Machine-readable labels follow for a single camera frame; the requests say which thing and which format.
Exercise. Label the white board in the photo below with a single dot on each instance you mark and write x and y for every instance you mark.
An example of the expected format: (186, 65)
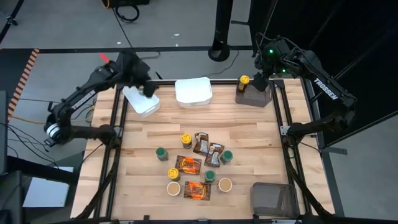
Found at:
(46, 189)

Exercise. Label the black floor strip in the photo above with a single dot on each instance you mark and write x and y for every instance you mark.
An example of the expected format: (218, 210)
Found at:
(93, 49)

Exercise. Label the white plastic bin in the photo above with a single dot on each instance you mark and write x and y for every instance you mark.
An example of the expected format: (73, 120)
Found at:
(140, 105)
(192, 91)

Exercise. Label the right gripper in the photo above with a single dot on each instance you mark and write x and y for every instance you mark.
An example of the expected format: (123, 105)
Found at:
(267, 59)

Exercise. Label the black partition panel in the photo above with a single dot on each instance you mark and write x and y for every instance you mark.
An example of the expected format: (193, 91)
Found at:
(342, 31)

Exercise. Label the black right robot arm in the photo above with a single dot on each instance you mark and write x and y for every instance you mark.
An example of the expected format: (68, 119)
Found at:
(326, 88)

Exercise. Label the green-lid herb jar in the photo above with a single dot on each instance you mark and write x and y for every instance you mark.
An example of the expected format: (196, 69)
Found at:
(161, 153)
(210, 175)
(227, 156)

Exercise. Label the orange black hazard tape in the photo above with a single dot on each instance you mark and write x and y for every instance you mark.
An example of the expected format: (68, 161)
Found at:
(23, 81)

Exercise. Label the dark smoky plastic bin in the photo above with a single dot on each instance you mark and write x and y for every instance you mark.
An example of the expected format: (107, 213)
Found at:
(273, 199)
(252, 98)

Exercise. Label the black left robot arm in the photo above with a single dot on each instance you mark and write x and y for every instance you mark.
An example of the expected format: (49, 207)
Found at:
(74, 101)

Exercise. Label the red tape tag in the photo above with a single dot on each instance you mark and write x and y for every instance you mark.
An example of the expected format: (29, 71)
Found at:
(104, 57)

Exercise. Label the orange brown spice packet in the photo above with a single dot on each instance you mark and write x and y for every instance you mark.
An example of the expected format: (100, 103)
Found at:
(201, 144)
(214, 155)
(197, 190)
(188, 165)

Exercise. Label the grey metal beam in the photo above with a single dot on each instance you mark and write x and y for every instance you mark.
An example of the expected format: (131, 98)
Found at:
(332, 183)

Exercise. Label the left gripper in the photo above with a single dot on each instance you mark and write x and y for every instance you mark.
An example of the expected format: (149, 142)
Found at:
(133, 70)

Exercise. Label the black floor pole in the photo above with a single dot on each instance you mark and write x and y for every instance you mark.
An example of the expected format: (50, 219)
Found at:
(222, 25)

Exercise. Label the yellow-lid seasoning jar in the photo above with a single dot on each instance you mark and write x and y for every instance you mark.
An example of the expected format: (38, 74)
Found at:
(186, 139)
(243, 81)
(173, 173)

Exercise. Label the black tripod leg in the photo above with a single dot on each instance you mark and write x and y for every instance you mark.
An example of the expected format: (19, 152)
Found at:
(12, 19)

